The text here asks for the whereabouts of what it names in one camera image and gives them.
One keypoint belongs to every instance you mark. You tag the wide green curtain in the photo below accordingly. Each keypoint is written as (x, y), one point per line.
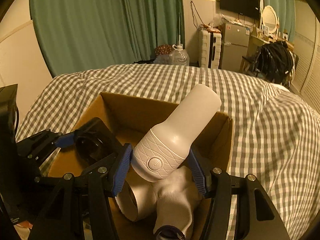
(100, 17)

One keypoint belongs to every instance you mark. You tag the grey checked bed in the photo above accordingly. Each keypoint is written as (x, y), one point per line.
(262, 120)

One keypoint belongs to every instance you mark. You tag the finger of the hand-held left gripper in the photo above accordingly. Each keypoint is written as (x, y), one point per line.
(50, 180)
(65, 140)

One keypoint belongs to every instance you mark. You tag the black square dish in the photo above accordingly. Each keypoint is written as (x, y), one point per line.
(93, 145)

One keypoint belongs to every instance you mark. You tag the grey tape roll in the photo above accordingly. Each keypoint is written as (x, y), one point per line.
(143, 195)

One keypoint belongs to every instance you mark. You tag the white suitcase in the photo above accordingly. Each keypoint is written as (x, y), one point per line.
(206, 47)

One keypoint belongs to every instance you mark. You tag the cardboard box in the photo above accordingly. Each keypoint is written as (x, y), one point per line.
(140, 115)

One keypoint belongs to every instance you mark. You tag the white sock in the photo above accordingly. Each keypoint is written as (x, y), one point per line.
(172, 201)

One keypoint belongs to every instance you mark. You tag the clear plastic water jug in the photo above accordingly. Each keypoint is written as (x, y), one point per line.
(180, 57)

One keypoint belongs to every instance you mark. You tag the white louvered closet door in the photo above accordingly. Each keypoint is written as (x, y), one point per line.
(308, 55)

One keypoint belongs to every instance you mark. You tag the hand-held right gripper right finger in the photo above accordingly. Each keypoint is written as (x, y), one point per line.
(198, 171)

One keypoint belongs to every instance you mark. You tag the wooden dressing desk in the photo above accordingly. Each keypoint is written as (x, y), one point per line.
(257, 39)

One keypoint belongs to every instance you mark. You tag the clear plastic bag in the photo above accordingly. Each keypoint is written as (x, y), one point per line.
(216, 21)

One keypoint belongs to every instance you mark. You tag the black wall television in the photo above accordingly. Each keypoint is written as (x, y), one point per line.
(238, 1)

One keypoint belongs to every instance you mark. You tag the white plastic bottle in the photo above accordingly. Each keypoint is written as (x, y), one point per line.
(180, 120)

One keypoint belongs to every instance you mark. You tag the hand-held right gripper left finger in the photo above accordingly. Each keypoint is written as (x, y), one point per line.
(121, 167)

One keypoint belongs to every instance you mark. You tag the silver small fridge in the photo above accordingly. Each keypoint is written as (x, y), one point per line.
(235, 42)

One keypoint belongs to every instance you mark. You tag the brown patterned bag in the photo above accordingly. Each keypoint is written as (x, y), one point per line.
(163, 49)

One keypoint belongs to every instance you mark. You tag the white oval mirror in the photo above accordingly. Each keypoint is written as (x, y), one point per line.
(270, 17)

